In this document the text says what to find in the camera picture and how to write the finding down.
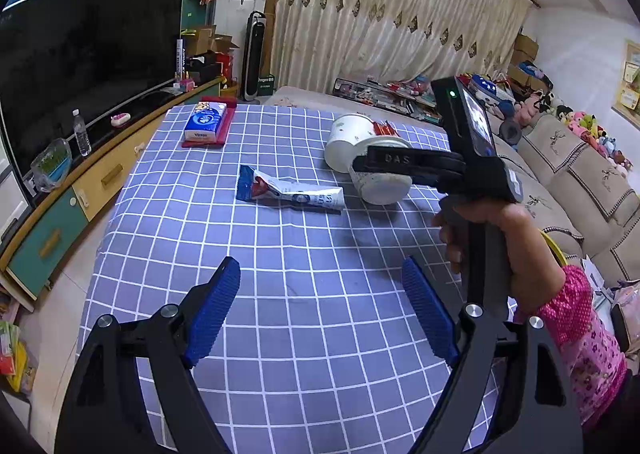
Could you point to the dark round cushion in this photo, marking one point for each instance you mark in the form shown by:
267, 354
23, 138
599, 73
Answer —
511, 129

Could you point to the pink white small dish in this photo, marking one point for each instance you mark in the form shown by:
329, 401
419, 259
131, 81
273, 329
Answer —
121, 120

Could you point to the white papers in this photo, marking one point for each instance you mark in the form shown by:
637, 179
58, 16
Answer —
595, 276

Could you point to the cream patterned curtain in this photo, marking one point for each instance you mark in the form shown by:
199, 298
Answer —
375, 9

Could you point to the clear water bottle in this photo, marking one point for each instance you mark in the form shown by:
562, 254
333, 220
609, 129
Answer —
81, 136

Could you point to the tall white blue box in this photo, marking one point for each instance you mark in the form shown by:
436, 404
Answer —
180, 59

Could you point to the red snack wrapper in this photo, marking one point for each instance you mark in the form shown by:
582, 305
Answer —
385, 128

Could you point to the teal yellow television cabinet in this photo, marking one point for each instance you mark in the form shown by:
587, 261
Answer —
50, 239

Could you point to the blue white bag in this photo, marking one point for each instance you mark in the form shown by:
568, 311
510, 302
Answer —
487, 91

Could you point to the pile of colourful packets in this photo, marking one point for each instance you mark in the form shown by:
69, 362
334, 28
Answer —
12, 359

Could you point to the beige fabric sofa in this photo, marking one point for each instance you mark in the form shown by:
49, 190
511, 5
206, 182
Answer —
590, 174

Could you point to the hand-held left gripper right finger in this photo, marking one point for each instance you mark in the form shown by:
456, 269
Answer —
430, 309

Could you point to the person's right hand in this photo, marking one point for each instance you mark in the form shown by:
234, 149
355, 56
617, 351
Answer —
525, 254

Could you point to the row of plush toys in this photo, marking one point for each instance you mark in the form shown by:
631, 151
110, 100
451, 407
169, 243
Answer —
585, 126

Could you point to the white paper cup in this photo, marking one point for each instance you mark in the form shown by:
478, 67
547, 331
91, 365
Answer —
345, 139
385, 190

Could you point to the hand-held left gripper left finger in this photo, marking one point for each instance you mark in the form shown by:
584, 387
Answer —
215, 309

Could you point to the stack of cardboard boxes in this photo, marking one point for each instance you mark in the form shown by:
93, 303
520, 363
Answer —
525, 56

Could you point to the person's right forearm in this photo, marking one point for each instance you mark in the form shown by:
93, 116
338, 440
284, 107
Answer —
585, 344

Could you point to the black flat television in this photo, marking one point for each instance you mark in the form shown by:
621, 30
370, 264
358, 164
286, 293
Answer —
75, 49

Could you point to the purple checked tablecloth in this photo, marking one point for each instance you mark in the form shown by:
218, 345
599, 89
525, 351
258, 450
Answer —
300, 259

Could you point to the blue white tissue pack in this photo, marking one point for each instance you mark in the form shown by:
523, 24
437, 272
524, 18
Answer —
202, 124

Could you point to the open cardboard box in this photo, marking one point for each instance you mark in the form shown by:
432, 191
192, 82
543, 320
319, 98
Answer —
212, 41

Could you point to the black box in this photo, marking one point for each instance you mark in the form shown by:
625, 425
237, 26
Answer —
205, 71

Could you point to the pile of toy boxes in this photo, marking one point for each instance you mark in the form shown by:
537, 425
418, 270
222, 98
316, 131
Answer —
390, 94

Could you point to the red box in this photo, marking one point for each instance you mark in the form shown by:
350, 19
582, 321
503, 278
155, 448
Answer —
227, 65

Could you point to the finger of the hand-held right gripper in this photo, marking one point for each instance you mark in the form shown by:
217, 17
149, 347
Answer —
400, 161

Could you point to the toothpaste tube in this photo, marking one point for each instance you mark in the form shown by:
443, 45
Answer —
300, 196

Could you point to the black tower fan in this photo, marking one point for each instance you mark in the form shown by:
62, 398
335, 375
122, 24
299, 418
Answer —
255, 59

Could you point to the framed wall pictures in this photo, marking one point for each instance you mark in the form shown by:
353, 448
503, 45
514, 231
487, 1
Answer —
630, 79

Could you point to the glass dish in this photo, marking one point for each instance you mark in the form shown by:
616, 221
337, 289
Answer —
50, 166

